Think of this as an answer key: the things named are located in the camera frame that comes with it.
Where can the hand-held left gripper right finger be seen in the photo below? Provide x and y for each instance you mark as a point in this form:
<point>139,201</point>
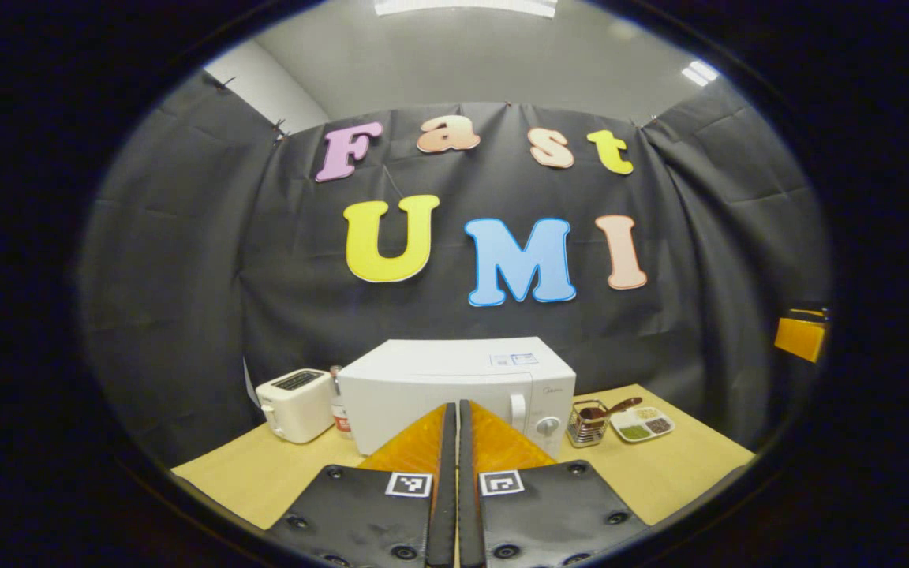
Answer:
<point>469,513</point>

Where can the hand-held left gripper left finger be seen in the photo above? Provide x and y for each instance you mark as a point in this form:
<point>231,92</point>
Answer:
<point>443,513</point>

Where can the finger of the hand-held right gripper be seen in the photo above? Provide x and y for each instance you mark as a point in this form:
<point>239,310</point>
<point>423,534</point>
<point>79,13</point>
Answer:
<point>800,338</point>

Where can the white microwave oven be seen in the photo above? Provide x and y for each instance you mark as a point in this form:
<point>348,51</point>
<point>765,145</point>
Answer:
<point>423,386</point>

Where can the red label bottle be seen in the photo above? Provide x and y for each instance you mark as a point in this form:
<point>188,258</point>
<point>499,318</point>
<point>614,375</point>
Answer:
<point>340,410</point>

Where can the white divided grain dish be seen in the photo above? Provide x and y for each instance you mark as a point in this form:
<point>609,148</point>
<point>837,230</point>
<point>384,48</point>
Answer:
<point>644,426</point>

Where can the white toaster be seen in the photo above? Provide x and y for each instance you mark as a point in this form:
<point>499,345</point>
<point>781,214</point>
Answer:
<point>297,406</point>

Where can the ceiling light panel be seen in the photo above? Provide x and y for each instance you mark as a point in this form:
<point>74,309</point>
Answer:
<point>466,6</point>
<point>699,72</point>

